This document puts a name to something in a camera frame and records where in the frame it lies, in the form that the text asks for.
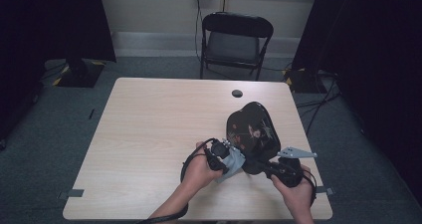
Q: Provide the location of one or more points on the grey-blue cleaning cloth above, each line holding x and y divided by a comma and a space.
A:
234, 166

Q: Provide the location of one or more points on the person's left hand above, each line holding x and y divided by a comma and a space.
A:
199, 172

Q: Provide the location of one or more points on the black curtain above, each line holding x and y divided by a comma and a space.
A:
375, 51
40, 25

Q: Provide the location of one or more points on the black round table grommet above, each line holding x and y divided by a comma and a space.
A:
237, 93

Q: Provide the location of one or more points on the black stand base yellow tape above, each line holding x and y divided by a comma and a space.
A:
303, 81
81, 74

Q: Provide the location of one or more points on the black lacquer flower-painted plate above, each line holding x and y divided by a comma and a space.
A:
253, 134

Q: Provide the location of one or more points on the person's right hand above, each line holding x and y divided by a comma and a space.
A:
295, 195

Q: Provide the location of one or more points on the grey floor tape piece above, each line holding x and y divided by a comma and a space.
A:
325, 190
72, 193

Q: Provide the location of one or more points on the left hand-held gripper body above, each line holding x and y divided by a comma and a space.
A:
217, 154

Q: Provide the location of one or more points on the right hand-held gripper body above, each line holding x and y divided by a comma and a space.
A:
288, 172

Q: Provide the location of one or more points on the black folding chair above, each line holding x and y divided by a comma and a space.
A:
234, 41

